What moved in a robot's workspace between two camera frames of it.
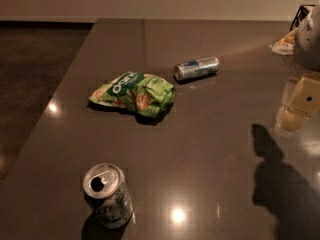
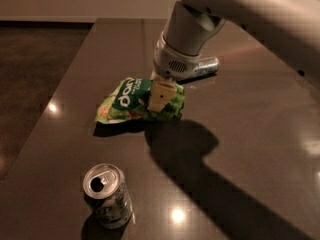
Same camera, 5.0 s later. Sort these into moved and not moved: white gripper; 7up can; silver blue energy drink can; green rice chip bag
Moved: white gripper; green rice chip bag
Not moved: silver blue energy drink can; 7up can
